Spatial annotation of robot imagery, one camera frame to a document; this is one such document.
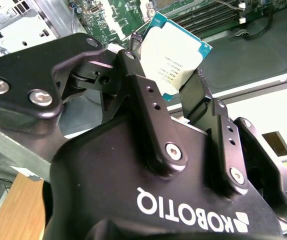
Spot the silver green CPU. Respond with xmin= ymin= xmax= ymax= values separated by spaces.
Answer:
xmin=137 ymin=12 xmax=214 ymax=103

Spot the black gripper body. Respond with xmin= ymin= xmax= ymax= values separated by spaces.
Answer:
xmin=42 ymin=117 xmax=284 ymax=240

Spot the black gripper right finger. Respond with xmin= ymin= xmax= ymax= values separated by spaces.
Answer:
xmin=179 ymin=67 xmax=287 ymax=219

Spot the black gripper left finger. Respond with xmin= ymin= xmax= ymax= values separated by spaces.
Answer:
xmin=0 ymin=31 xmax=189 ymax=178

